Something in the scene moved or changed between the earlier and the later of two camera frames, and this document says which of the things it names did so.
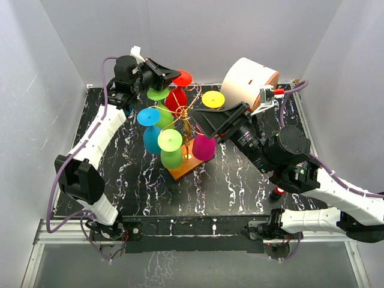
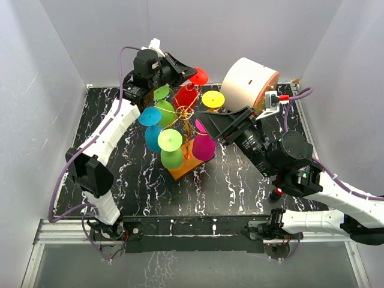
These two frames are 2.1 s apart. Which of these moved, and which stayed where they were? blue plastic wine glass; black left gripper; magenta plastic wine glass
Moved: black left gripper
Stayed: magenta plastic wine glass; blue plastic wine glass
